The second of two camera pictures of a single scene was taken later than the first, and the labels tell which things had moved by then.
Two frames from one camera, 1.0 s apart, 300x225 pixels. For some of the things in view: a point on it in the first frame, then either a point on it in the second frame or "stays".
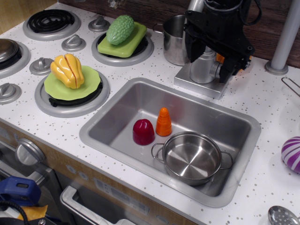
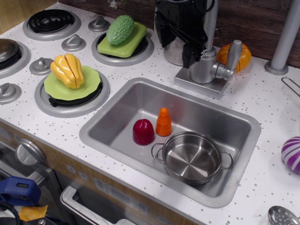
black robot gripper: x=221 y=25 to x=185 y=20
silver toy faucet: x=202 y=74 stays
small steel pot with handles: x=191 y=158 stays
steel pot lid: x=9 y=49 stays
